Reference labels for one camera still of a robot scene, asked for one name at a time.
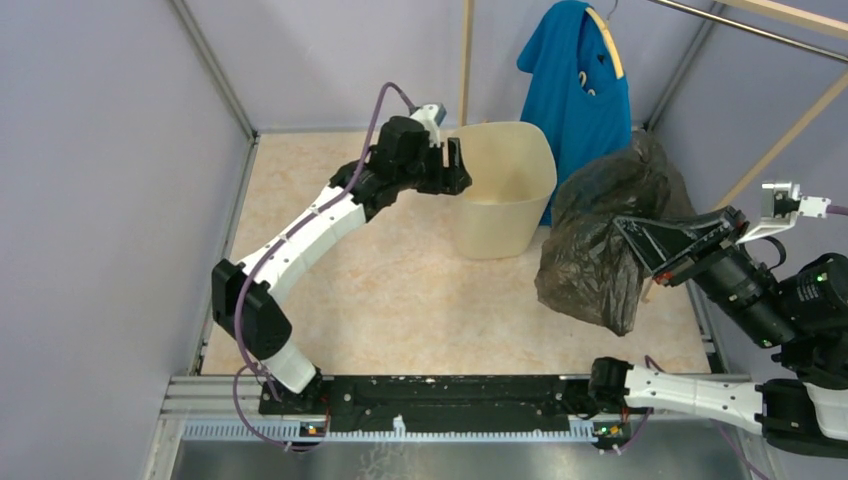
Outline dark translucent trash bag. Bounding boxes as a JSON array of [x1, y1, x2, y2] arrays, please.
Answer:
[[534, 130, 695, 337]]

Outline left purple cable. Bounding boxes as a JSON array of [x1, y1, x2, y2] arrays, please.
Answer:
[[231, 82, 417, 454]]

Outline cream plastic trash bin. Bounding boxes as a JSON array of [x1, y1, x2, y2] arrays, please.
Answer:
[[452, 121, 557, 260]]

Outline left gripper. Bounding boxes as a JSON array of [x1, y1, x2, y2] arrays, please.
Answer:
[[395, 136, 470, 194]]

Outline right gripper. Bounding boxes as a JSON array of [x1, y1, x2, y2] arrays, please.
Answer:
[[610, 204, 797, 348]]

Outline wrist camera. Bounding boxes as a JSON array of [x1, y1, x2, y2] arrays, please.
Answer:
[[736, 181, 831, 245], [410, 103, 447, 148]]

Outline wooden clothes hanger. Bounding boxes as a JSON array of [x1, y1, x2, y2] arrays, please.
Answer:
[[586, 6, 625, 79]]

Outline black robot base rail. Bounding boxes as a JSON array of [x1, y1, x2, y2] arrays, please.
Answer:
[[258, 375, 604, 434]]

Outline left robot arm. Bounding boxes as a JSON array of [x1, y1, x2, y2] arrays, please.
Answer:
[[211, 104, 472, 414]]

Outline wooden clothes rack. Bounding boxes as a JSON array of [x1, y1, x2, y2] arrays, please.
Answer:
[[457, 0, 848, 306]]

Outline white comb cable tray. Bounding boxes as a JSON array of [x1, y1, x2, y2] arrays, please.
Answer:
[[181, 416, 597, 443]]

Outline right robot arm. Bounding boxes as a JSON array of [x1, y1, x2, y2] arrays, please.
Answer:
[[586, 207, 847, 459]]

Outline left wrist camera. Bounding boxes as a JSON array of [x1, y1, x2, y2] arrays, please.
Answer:
[[410, 103, 447, 148]]

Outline blue t-shirt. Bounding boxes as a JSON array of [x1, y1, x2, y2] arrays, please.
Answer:
[[516, 1, 632, 189]]

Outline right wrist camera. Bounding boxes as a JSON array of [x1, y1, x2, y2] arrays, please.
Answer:
[[736, 181, 831, 245]]

